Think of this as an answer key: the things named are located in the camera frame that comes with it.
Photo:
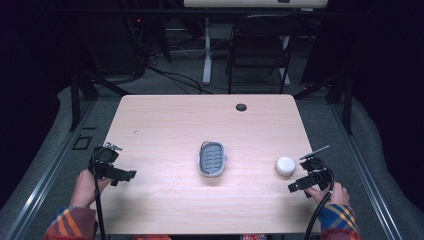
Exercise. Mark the white round soap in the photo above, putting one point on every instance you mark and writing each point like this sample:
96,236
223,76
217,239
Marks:
285,166

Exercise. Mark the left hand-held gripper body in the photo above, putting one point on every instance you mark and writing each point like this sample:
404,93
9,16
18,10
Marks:
107,163

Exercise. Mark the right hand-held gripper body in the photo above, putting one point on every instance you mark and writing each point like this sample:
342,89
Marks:
313,175

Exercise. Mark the person's left hand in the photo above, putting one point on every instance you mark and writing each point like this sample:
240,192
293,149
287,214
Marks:
87,188

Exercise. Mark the grey soap dish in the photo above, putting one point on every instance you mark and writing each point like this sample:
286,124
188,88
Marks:
212,163

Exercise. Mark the person's right hand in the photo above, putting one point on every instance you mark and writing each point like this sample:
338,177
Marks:
333,196

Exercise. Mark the white desk leg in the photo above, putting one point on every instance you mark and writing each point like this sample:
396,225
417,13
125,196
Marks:
207,50

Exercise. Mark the black folding chair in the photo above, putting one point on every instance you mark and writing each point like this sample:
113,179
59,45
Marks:
260,50

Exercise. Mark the black metal stand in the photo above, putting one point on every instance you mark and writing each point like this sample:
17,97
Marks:
83,100
336,96

